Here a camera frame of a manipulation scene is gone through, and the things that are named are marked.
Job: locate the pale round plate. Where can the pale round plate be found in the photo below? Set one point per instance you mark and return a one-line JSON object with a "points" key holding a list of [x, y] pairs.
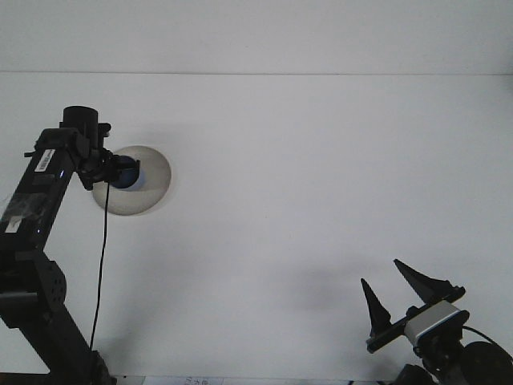
{"points": [[154, 192]]}

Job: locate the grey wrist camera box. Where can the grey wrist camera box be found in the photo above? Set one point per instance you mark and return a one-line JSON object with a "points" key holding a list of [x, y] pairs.
{"points": [[431, 321]]}

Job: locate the printed white paper sheet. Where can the printed white paper sheet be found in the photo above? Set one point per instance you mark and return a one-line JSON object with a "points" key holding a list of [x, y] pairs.
{"points": [[184, 381]]}

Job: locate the pale blue cup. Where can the pale blue cup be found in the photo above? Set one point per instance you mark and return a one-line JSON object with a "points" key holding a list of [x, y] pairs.
{"points": [[128, 179]]}

